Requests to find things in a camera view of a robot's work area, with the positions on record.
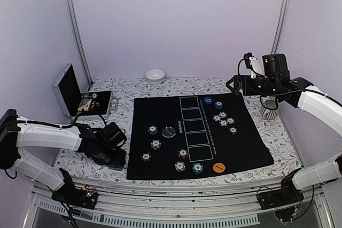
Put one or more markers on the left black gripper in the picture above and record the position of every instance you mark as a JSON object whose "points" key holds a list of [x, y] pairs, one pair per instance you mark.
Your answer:
{"points": [[119, 161]]}

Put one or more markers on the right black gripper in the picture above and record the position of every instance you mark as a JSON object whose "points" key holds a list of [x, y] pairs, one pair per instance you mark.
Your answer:
{"points": [[238, 79]]}

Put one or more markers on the red chip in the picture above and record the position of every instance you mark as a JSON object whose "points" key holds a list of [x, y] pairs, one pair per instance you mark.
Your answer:
{"points": [[182, 154], [146, 157], [233, 130]]}

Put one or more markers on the green chip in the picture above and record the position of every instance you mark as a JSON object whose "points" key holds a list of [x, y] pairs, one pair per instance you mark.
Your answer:
{"points": [[197, 168], [153, 130], [218, 105]]}

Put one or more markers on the white chip cluster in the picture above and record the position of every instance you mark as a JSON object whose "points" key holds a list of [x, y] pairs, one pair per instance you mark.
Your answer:
{"points": [[223, 123], [230, 120], [223, 115]]}

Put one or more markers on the clear dealer button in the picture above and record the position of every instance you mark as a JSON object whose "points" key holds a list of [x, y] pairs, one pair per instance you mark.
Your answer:
{"points": [[168, 132]]}

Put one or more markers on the blue small blind button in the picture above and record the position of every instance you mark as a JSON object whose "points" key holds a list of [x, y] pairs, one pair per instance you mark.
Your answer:
{"points": [[207, 100]]}

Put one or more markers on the orange big blind button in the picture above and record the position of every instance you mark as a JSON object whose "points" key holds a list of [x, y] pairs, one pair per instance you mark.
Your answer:
{"points": [[219, 168]]}

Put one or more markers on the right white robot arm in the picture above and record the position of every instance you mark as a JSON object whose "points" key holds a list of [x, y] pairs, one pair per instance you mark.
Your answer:
{"points": [[312, 118]]}

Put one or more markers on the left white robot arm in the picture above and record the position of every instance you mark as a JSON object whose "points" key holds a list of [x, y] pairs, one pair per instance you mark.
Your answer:
{"points": [[19, 134]]}

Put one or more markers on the white ribbed cup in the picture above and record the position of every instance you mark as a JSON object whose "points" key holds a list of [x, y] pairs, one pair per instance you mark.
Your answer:
{"points": [[269, 110]]}

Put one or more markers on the silver poker chip case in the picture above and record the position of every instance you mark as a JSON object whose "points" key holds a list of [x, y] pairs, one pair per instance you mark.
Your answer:
{"points": [[69, 97]]}

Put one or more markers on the white ceramic bowl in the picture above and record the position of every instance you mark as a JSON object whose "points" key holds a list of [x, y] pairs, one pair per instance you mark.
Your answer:
{"points": [[155, 76]]}

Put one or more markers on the black poker mat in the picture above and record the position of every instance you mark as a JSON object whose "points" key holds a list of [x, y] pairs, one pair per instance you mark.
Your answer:
{"points": [[206, 141]]}

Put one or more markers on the right aluminium frame post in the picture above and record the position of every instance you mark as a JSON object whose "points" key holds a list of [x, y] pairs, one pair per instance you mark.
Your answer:
{"points": [[283, 7]]}

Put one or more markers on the aluminium frame post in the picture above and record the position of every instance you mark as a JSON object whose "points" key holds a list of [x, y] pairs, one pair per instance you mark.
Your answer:
{"points": [[78, 41], [283, 7]]}

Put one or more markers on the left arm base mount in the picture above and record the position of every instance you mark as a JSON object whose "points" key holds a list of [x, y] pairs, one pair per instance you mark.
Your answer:
{"points": [[80, 198]]}

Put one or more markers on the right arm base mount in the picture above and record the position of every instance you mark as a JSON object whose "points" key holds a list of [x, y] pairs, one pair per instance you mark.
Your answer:
{"points": [[287, 194]]}

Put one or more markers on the left aluminium frame post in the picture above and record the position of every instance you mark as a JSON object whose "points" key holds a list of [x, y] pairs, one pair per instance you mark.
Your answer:
{"points": [[78, 41]]}

